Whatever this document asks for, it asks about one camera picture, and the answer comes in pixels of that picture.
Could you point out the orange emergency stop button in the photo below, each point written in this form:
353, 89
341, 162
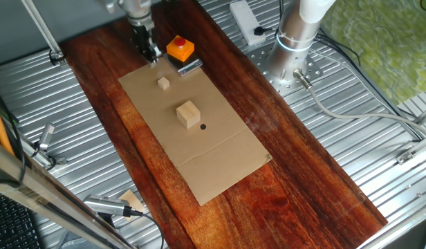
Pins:
180, 50

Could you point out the black keyboard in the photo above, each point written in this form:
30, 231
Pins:
12, 224

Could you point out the metal frame bar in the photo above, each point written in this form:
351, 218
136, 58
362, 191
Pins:
43, 200

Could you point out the dark wooden board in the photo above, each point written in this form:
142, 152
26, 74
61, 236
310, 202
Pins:
285, 173

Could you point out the white power strip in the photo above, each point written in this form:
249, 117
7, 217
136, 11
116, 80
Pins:
245, 20

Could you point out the aluminium camera mount rail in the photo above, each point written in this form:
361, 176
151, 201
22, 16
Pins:
43, 159

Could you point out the black power plug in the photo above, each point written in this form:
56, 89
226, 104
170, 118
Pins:
258, 31

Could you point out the aluminium extrusion bar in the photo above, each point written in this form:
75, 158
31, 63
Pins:
418, 148
425, 115

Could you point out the silver robot mounting plate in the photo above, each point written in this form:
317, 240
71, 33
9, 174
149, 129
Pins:
313, 71

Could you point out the beige cardboard piece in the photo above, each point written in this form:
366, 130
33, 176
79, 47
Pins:
133, 200

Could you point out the large wooden block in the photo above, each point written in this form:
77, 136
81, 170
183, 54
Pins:
188, 114

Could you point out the aluminium frame pole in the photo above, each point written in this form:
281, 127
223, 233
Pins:
43, 31

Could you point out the brown cardboard sheet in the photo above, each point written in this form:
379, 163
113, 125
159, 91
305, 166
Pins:
206, 155

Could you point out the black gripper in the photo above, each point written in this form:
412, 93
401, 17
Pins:
144, 38

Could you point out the small wooden block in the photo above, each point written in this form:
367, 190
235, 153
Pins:
163, 83

